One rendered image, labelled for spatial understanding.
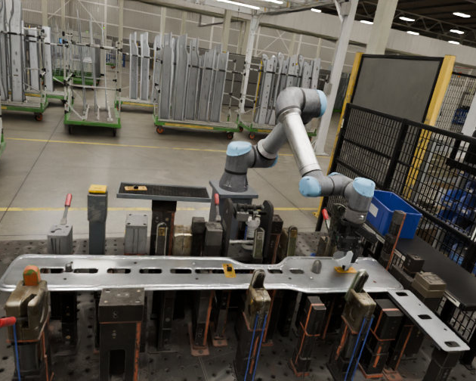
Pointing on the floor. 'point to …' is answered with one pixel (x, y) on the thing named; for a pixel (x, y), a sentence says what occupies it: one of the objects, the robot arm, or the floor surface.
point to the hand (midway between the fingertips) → (346, 266)
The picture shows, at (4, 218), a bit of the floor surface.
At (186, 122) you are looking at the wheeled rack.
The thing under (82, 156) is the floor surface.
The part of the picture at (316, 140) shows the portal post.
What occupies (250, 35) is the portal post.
